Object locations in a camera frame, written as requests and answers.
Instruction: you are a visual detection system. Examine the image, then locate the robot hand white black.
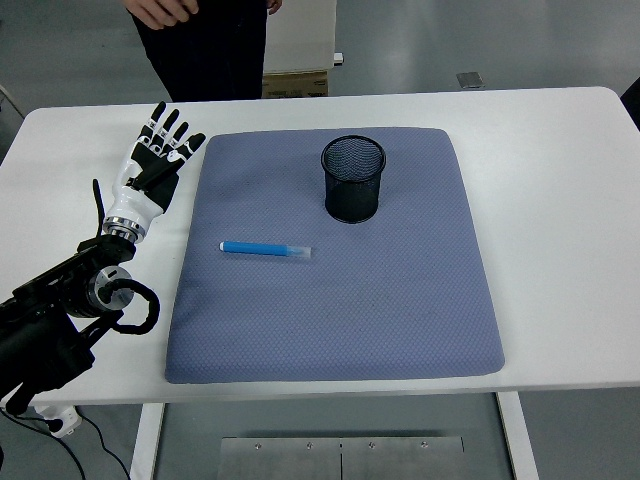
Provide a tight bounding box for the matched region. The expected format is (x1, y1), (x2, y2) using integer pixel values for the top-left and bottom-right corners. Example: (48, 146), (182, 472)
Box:
(104, 101), (208, 222)

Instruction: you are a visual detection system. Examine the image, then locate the blue marker clear cap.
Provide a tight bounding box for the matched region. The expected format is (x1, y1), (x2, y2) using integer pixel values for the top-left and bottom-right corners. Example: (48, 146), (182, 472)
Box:
(218, 240), (314, 261)

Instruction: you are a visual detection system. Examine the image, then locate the black mesh pen holder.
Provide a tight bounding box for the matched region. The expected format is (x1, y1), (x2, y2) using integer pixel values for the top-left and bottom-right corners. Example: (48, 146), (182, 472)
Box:
(320, 134), (387, 225)

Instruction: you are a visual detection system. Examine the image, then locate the person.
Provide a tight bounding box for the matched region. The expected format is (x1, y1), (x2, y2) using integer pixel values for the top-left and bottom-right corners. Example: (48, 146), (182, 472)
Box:
(124, 0), (269, 103)

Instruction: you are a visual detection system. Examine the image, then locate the cardboard box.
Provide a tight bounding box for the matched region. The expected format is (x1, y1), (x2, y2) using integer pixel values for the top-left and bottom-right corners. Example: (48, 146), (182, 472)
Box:
(262, 69), (330, 100)

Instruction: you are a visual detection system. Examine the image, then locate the white power strip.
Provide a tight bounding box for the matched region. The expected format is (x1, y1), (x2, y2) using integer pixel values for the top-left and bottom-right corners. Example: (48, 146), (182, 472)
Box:
(33, 403), (82, 440)

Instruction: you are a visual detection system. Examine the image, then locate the blue-grey textured mat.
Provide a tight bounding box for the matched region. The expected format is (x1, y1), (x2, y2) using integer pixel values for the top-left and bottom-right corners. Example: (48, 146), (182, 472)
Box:
(163, 127), (506, 385)

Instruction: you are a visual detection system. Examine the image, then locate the white cabinet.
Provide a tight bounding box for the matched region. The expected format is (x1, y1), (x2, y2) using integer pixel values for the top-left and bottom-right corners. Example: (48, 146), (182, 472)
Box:
(263, 0), (345, 76)

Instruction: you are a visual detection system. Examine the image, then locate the white table leg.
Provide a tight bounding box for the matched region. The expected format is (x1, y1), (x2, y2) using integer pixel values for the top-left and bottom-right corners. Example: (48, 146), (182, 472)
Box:
(494, 392), (541, 480)
(128, 402), (166, 480)

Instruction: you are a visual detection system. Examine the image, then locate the grey metal plate with screws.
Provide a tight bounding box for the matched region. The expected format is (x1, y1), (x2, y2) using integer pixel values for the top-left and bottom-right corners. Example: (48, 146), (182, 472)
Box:
(220, 436), (465, 480)

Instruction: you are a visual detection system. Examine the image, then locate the small grey floor plate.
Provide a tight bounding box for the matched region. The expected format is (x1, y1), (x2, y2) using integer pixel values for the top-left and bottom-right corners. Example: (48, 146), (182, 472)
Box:
(455, 71), (487, 91)

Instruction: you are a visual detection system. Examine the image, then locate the dark object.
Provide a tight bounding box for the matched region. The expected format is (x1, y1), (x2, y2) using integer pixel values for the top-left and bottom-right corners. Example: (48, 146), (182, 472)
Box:
(618, 74), (640, 132)

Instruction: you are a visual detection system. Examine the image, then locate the black cable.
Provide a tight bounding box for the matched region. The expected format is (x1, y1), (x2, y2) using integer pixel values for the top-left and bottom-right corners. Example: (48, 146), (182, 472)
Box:
(0, 407), (87, 480)
(74, 413), (132, 480)

